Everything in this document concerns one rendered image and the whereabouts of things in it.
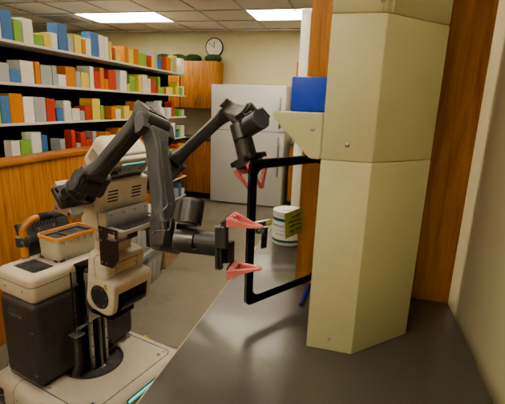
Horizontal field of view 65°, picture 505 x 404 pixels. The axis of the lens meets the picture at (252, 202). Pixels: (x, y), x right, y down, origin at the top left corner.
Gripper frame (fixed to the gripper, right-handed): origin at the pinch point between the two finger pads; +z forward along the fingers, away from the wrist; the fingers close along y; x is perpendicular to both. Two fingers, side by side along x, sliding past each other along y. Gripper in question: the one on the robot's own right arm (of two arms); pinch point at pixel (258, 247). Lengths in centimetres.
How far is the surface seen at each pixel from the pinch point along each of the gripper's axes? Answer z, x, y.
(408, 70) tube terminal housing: 29, 13, 39
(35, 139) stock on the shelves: -232, 193, 6
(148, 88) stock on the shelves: -228, 378, 58
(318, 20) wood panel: 7, 44, 56
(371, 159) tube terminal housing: 22.9, 7.4, 19.7
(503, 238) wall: 55, 20, 1
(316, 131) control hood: 10.7, 7.5, 25.5
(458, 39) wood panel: 45, 44, 50
